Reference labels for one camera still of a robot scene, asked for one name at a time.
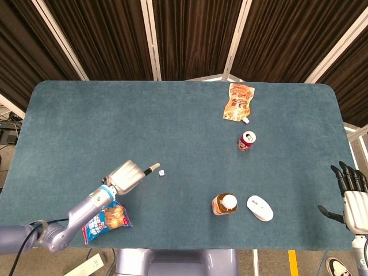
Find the orange spouted drink pouch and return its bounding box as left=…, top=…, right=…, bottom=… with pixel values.
left=222, top=83, right=256, bottom=124

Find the brown curtain partition panel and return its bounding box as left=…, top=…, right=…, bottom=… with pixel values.
left=223, top=0, right=368, bottom=84
left=304, top=17, right=368, bottom=127
left=140, top=0, right=252, bottom=82
left=31, top=0, right=162, bottom=81
left=0, top=0, right=90, bottom=116

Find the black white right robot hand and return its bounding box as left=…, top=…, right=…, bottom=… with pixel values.
left=317, top=160, right=368, bottom=235

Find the black white sneaker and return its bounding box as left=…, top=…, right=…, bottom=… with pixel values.
left=325, top=256, right=357, bottom=276

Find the white computer mouse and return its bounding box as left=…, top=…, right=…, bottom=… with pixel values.
left=246, top=195, right=274, bottom=223

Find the fruit tea bottle white cap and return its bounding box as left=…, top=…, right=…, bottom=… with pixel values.
left=211, top=193, right=239, bottom=217

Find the blue velvet table cloth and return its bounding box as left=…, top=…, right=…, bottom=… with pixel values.
left=0, top=79, right=356, bottom=250

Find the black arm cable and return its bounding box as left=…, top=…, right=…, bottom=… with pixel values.
left=8, top=218, right=71, bottom=276

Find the blue cookie snack bag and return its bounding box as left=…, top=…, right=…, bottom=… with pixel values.
left=82, top=200, right=134, bottom=246

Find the red cartoon drink can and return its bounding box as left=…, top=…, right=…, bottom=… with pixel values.
left=237, top=131, right=257, bottom=154

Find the lavender robot torso base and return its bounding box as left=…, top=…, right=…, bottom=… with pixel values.
left=114, top=248, right=239, bottom=276

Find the black equipment box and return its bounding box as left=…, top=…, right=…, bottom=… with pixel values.
left=0, top=113, right=24, bottom=145

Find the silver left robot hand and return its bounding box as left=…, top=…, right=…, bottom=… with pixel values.
left=102, top=160, right=161, bottom=196

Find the white power strip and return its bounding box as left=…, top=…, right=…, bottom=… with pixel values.
left=64, top=252, right=108, bottom=276

